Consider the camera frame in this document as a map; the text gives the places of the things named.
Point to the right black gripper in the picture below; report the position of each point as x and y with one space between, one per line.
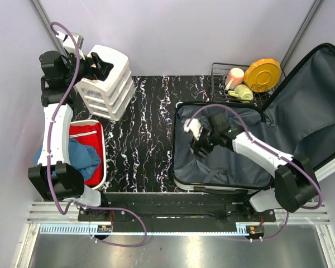
195 145

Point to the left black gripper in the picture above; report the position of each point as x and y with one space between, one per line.
101 70

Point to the white drawer organizer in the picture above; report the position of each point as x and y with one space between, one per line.
109 98

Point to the red cloth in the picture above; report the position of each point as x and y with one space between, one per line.
89 139

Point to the white plastic basin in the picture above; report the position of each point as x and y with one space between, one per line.
100 156

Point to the blue cloth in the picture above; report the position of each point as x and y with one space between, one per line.
83 158

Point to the black white space suitcase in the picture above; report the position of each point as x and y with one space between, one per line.
298 118

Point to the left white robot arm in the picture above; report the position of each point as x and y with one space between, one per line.
54 177

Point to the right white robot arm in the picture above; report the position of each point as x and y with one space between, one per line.
295 183

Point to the green ceramic mug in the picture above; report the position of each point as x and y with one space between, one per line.
243 93

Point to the pink plastic cup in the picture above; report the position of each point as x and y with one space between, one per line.
234 78

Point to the yellow round plate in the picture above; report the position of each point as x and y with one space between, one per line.
262 75

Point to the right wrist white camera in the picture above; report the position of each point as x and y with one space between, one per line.
193 126

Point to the wrist white camera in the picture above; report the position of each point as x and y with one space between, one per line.
193 126
67 41

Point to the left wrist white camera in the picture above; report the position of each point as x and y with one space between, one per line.
67 41

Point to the black wire dish rack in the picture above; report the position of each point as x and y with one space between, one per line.
218 76

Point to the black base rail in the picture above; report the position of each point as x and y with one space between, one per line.
229 206

